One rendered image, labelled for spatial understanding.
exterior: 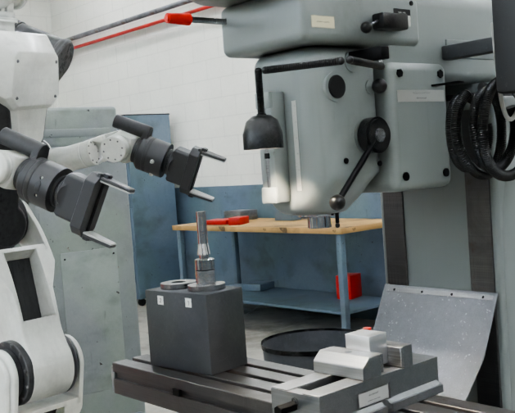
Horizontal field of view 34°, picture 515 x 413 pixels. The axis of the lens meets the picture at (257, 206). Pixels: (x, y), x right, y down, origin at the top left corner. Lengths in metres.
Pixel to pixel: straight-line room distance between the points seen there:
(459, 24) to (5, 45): 0.96
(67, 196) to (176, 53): 7.75
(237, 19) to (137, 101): 8.28
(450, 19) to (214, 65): 6.96
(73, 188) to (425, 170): 0.70
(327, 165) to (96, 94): 9.20
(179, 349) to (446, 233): 0.68
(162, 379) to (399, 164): 0.76
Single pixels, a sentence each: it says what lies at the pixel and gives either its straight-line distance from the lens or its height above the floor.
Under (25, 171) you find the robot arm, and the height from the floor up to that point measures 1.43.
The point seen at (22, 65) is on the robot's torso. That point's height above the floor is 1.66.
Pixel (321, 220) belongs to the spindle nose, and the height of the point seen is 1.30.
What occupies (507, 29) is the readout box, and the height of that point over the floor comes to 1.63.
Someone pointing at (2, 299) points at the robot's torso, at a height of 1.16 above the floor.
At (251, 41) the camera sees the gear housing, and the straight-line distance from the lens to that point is 1.65.
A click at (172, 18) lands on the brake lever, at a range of 1.63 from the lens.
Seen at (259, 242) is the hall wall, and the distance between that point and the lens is 8.32.
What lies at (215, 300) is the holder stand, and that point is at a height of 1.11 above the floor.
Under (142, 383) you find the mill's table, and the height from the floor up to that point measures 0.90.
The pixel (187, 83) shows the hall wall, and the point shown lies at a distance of 9.13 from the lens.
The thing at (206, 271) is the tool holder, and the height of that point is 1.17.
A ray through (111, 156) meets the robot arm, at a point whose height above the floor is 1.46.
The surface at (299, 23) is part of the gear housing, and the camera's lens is 1.55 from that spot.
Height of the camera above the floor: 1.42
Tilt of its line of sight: 3 degrees down
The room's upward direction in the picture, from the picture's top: 4 degrees counter-clockwise
